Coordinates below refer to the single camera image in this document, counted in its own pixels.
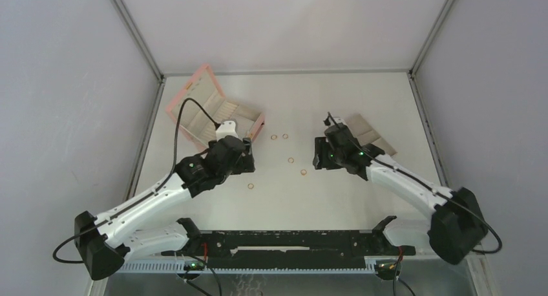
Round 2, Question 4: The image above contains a pink jewelry box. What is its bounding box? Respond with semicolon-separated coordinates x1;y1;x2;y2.
165;64;265;150

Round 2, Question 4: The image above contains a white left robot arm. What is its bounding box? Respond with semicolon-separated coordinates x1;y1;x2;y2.
74;136;255;280

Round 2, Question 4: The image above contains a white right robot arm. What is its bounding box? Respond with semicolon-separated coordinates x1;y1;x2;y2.
313;124;489;265

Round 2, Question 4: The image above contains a pink jewelry drawer tray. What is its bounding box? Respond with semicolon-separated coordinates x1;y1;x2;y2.
344;114;397;156

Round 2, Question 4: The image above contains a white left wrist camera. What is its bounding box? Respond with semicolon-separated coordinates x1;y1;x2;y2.
215;120;239;141

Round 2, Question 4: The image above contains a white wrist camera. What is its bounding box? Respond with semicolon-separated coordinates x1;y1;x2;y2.
215;120;239;141
323;116;347;128

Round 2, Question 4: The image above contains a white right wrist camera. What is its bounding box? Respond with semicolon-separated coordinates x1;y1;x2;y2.
323;116;347;128

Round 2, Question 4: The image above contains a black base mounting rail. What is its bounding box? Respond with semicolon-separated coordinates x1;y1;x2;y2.
161;217;416;271

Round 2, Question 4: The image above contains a black right camera cable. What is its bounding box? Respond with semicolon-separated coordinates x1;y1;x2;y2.
327;111;503;255

